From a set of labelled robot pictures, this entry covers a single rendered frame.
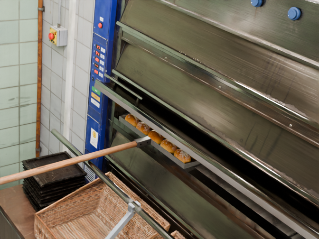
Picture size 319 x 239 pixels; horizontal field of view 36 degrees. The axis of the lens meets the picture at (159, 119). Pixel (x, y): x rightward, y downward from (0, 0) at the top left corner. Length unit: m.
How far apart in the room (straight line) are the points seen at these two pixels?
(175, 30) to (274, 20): 0.54
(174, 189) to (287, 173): 0.74
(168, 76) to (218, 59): 0.37
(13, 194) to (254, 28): 1.85
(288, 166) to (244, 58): 0.45
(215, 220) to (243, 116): 0.54
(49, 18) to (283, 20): 1.80
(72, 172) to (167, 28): 1.10
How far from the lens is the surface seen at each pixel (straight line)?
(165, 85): 2.30
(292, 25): 1.80
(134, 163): 2.64
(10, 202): 3.04
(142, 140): 2.44
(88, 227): 2.84
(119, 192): 2.12
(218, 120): 2.07
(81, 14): 2.87
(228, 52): 1.99
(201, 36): 2.10
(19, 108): 3.50
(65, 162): 2.22
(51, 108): 3.39
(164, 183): 2.49
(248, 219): 2.11
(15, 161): 3.70
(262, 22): 1.88
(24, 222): 2.89
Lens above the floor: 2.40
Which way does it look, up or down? 26 degrees down
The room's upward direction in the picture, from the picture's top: 8 degrees clockwise
